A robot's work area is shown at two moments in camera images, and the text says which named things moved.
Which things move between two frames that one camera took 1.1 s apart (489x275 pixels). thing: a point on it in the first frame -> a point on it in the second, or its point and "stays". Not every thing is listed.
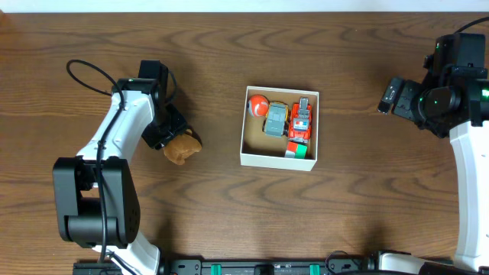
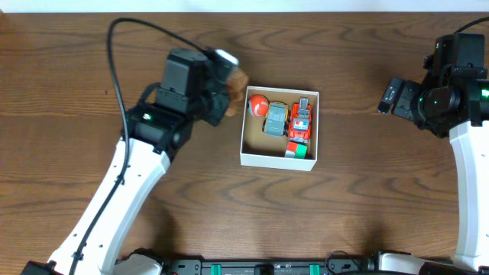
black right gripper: x=403 y=101 stays
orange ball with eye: x=258 y=105 stays
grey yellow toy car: x=276 y=122 stays
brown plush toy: x=182 y=146 -> x=237 y=85
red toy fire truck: x=299 y=121 stays
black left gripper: x=168 y=130 -> x=217 y=105
